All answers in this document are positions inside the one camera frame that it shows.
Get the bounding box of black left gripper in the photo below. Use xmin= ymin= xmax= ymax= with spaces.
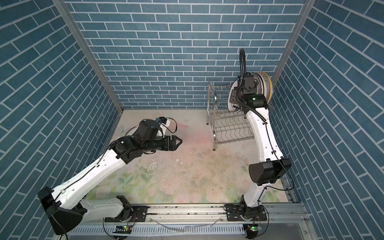
xmin=142 ymin=134 xmax=184 ymax=153

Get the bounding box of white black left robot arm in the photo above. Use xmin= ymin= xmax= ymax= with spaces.
xmin=38 ymin=135 xmax=183 ymax=235

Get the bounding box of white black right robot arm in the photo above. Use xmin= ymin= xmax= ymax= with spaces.
xmin=228 ymin=84 xmax=295 ymax=221

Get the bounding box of white plates stack middle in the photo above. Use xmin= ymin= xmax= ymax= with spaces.
xmin=251 ymin=73 xmax=265 ymax=95

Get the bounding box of stainless steel dish rack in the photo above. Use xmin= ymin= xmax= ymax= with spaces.
xmin=207 ymin=82 xmax=257 ymax=150

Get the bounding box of yellow rimmed rear plate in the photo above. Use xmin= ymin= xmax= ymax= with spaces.
xmin=258 ymin=72 xmax=273 ymax=103

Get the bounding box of left base circuit board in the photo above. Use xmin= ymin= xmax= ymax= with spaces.
xmin=113 ymin=225 xmax=133 ymax=235

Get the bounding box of base circuit board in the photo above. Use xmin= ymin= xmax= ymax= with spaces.
xmin=243 ymin=224 xmax=263 ymax=240
xmin=113 ymin=225 xmax=133 ymax=235

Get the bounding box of right base circuit board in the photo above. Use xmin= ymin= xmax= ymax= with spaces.
xmin=243 ymin=224 xmax=263 ymax=240

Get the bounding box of black corrugated right cable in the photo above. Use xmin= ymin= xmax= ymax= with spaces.
xmin=235 ymin=47 xmax=268 ymax=124

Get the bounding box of white plate ring pattern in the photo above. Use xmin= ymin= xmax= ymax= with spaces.
xmin=227 ymin=81 xmax=242 ymax=112

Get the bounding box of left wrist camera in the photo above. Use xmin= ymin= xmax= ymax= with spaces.
xmin=134 ymin=117 xmax=170 ymax=140

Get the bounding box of aluminium right corner post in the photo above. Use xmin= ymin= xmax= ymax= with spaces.
xmin=272 ymin=0 xmax=316 ymax=87

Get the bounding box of aluminium corner post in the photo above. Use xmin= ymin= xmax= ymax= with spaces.
xmin=272 ymin=0 xmax=316 ymax=87
xmin=51 ymin=0 xmax=124 ymax=114

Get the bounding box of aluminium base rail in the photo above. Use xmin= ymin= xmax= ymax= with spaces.
xmin=59 ymin=203 xmax=317 ymax=240

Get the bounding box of aluminium left corner post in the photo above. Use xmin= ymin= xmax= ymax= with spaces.
xmin=51 ymin=0 xmax=124 ymax=114

